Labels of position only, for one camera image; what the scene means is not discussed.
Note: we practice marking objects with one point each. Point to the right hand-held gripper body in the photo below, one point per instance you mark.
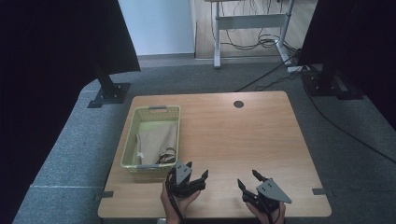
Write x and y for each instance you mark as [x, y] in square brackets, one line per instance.
[271, 194]

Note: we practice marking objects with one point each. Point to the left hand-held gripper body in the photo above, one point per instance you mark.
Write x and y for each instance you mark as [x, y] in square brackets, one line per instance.
[183, 182]

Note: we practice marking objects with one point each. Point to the beige pants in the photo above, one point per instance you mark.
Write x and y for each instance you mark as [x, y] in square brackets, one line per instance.
[158, 143]

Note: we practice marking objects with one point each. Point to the yellow-green plastic basket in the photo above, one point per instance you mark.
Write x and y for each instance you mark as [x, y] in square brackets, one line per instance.
[130, 149]

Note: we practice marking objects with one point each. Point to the person's right hand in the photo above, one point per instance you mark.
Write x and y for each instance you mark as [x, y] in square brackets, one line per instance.
[260, 214]

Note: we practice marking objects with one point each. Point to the person's left hand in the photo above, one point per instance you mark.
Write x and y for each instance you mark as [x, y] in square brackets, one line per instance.
[182, 207]

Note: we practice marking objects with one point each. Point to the grey tape strip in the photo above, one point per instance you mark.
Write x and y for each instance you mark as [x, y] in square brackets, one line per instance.
[107, 194]
[319, 191]

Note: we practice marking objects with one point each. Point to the round black table grommet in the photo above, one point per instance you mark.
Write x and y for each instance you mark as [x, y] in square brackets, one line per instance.
[238, 104]

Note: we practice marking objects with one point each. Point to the black metal stand base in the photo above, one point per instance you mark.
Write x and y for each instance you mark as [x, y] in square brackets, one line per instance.
[110, 91]
[330, 85]

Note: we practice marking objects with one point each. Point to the white power strip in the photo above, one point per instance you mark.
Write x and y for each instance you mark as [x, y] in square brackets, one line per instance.
[295, 68]

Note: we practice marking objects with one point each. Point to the black curtain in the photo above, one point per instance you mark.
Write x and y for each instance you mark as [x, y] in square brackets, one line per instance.
[56, 46]
[358, 37]

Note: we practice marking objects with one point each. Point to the white desk frame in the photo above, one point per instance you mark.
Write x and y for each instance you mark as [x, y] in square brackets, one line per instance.
[249, 21]

